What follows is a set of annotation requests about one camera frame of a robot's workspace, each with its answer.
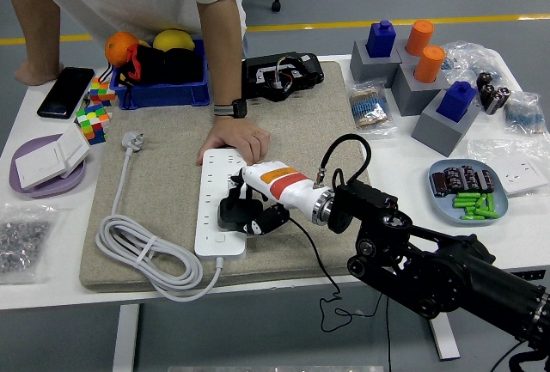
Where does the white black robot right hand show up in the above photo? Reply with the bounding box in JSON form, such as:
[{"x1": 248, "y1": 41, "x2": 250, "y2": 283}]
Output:
[{"x1": 229, "y1": 160, "x2": 334, "y2": 235}]

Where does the person's right hand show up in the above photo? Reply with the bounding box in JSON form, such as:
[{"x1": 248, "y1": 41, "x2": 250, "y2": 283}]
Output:
[{"x1": 14, "y1": 60, "x2": 64, "y2": 87}]

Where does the person's left hand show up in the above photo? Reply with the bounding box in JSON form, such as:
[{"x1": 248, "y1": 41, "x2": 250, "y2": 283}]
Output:
[{"x1": 196, "y1": 117, "x2": 271, "y2": 166}]

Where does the white power strip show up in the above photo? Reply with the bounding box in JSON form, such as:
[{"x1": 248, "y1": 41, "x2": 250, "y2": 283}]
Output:
[{"x1": 193, "y1": 147, "x2": 250, "y2": 259}]

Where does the thin black adapter cord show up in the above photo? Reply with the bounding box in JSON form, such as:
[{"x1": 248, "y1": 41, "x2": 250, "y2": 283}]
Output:
[{"x1": 287, "y1": 216, "x2": 393, "y2": 372}]

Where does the black grey wristwatch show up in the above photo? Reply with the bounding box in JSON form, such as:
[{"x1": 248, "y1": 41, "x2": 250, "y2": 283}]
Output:
[{"x1": 213, "y1": 98, "x2": 248, "y2": 119}]

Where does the black smartphone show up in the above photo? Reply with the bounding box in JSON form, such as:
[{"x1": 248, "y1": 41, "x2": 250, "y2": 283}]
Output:
[{"x1": 36, "y1": 66, "x2": 95, "y2": 120}]

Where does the beige fabric mat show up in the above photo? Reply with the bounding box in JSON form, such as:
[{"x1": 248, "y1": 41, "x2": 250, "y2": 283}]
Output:
[{"x1": 79, "y1": 61, "x2": 388, "y2": 294}]

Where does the small colourful puzzle cube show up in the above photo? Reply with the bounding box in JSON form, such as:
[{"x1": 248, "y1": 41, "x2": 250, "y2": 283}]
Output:
[{"x1": 88, "y1": 76, "x2": 117, "y2": 107}]

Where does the blue plastic bin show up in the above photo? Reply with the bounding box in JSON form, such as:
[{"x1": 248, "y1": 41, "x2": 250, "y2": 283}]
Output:
[{"x1": 108, "y1": 38, "x2": 211, "y2": 111}]

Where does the large colourful puzzle cube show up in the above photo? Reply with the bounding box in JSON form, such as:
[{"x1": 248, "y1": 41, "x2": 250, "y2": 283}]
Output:
[{"x1": 75, "y1": 103, "x2": 111, "y2": 146}]

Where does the orange fruit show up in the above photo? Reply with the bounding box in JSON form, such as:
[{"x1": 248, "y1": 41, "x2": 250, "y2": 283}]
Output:
[{"x1": 104, "y1": 31, "x2": 140, "y2": 68}]

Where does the yellow lemon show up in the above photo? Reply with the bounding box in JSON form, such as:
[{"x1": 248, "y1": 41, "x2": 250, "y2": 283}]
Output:
[{"x1": 152, "y1": 28, "x2": 196, "y2": 52}]

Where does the bag of striped resistors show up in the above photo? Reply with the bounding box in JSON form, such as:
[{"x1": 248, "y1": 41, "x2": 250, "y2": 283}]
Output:
[{"x1": 347, "y1": 79, "x2": 399, "y2": 138}]

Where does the purple plate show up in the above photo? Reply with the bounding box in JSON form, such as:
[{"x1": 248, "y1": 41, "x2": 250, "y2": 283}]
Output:
[{"x1": 9, "y1": 134, "x2": 89, "y2": 199}]

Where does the grey block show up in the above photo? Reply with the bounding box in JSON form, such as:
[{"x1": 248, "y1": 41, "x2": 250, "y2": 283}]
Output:
[
  {"x1": 411, "y1": 88, "x2": 482, "y2": 158},
  {"x1": 389, "y1": 62, "x2": 450, "y2": 117},
  {"x1": 395, "y1": 38, "x2": 449, "y2": 66},
  {"x1": 349, "y1": 39, "x2": 403, "y2": 89}
]

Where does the brown black capacitor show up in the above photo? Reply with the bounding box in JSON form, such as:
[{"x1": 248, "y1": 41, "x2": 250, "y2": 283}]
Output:
[
  {"x1": 460, "y1": 165, "x2": 480, "y2": 192},
  {"x1": 444, "y1": 167, "x2": 463, "y2": 195},
  {"x1": 477, "y1": 168, "x2": 496, "y2": 194},
  {"x1": 431, "y1": 172, "x2": 449, "y2": 198}
]

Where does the blue-grey plate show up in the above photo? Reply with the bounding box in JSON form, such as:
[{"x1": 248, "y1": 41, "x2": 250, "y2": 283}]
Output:
[{"x1": 428, "y1": 158, "x2": 510, "y2": 225}]

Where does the blue peg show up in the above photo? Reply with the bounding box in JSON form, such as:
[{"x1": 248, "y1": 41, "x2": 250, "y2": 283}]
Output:
[
  {"x1": 436, "y1": 81, "x2": 479, "y2": 124},
  {"x1": 365, "y1": 20, "x2": 396, "y2": 58}
]

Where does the orange cylinder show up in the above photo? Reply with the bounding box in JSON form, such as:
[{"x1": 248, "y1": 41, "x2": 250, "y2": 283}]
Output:
[
  {"x1": 413, "y1": 45, "x2": 448, "y2": 85},
  {"x1": 405, "y1": 19, "x2": 435, "y2": 58}
]

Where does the clear plastic bag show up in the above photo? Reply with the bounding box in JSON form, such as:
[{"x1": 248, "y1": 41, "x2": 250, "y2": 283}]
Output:
[{"x1": 466, "y1": 137, "x2": 550, "y2": 199}]

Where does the white table leg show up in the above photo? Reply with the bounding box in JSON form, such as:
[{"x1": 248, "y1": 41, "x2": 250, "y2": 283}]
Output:
[
  {"x1": 429, "y1": 315, "x2": 461, "y2": 361},
  {"x1": 111, "y1": 303, "x2": 140, "y2": 372}
]

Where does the clear bag of blue resistors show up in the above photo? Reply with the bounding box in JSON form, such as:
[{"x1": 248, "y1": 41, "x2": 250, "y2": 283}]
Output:
[
  {"x1": 503, "y1": 92, "x2": 547, "y2": 137},
  {"x1": 440, "y1": 41, "x2": 510, "y2": 90}
]

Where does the black table control panel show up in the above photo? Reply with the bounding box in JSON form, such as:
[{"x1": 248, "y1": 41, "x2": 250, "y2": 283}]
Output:
[{"x1": 509, "y1": 268, "x2": 549, "y2": 281}]

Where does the white wall switch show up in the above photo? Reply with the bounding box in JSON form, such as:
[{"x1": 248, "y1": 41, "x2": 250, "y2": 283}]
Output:
[
  {"x1": 14, "y1": 140, "x2": 68, "y2": 191},
  {"x1": 56, "y1": 122, "x2": 93, "y2": 180}
]

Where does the black electronic device with wires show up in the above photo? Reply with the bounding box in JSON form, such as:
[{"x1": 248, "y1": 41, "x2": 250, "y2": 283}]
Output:
[{"x1": 242, "y1": 52, "x2": 326, "y2": 102}]

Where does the black red drawstring pouch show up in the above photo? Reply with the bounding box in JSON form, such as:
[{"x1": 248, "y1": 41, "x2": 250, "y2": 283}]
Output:
[{"x1": 99, "y1": 43, "x2": 205, "y2": 107}]

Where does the white power cord with plug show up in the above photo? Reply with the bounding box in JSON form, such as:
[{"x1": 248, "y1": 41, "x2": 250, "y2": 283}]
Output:
[{"x1": 95, "y1": 131, "x2": 225, "y2": 302}]

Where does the white wall socket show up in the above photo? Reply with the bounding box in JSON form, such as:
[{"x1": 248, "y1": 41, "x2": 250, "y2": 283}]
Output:
[{"x1": 487, "y1": 159, "x2": 550, "y2": 198}]

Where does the black floor cable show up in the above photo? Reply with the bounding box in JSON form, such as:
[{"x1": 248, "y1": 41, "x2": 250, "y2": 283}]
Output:
[{"x1": 489, "y1": 340, "x2": 528, "y2": 372}]

